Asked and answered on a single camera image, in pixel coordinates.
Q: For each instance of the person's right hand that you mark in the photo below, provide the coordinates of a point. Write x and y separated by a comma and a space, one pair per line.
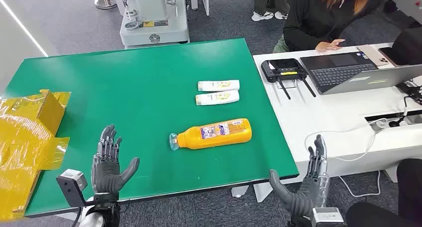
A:
328, 45

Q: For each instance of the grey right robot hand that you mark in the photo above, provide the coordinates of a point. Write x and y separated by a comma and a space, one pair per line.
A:
306, 195

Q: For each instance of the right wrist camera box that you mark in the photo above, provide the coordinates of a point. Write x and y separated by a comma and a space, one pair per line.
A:
326, 217

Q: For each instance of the white machine base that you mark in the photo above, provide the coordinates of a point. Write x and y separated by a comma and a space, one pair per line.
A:
155, 24

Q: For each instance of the white power adapter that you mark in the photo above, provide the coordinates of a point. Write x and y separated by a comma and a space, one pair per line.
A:
379, 124

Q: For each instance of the black chair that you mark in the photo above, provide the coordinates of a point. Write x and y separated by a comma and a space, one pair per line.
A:
408, 192

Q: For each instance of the standing person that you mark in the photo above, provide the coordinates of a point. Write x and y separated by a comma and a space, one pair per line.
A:
267, 1

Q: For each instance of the black remote controller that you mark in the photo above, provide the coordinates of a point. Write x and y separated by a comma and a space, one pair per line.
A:
283, 70

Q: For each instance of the beige smartphone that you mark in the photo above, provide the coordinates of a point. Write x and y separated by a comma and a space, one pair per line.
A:
372, 55

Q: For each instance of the black bag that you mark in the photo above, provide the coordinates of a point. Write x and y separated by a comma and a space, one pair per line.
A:
408, 47

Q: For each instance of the yellow cardboard box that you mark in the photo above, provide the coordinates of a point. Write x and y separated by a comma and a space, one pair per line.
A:
23, 143

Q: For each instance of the grey laptop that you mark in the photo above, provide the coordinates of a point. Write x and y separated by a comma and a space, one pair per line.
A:
343, 72

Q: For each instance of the seated person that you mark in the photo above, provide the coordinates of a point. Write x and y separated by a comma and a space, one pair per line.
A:
316, 17

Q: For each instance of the orange detergent bottle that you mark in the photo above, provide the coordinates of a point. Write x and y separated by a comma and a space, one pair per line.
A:
211, 143

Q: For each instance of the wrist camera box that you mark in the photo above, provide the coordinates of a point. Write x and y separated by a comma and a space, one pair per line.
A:
71, 186
326, 217

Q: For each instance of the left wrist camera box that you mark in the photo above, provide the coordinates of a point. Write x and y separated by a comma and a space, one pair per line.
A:
71, 186

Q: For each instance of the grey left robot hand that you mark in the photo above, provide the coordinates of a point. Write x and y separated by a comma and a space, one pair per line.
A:
105, 172

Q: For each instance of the white table foot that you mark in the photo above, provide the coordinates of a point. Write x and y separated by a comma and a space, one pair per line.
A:
239, 191

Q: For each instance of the white shampoo bottle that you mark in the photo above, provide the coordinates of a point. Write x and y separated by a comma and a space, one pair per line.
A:
207, 99
211, 86

